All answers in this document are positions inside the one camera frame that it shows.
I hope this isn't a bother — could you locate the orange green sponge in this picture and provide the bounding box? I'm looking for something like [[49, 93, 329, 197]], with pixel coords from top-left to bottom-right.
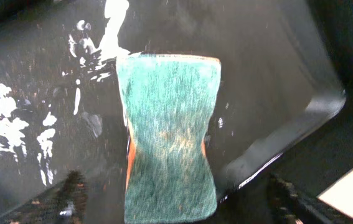
[[116, 54, 221, 223]]

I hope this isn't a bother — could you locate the black water basin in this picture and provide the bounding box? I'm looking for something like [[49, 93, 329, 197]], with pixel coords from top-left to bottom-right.
[[0, 1, 346, 223]]

